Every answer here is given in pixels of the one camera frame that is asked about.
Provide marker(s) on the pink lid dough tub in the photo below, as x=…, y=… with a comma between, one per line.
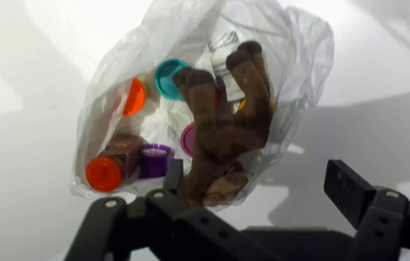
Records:
x=189, y=139

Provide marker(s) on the teal lid dough tub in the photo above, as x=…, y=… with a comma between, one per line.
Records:
x=168, y=79

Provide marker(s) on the crumpled white plastic bag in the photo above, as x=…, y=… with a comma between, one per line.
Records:
x=292, y=58

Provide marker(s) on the orange lid spice jar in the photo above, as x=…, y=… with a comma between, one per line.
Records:
x=111, y=168

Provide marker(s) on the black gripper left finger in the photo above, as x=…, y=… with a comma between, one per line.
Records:
x=132, y=226

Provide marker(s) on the purple dough tub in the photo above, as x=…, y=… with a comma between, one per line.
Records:
x=155, y=159

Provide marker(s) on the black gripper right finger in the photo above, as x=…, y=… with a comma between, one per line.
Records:
x=393, y=226

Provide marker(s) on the small orange lid tub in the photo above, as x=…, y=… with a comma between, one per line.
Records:
x=135, y=95

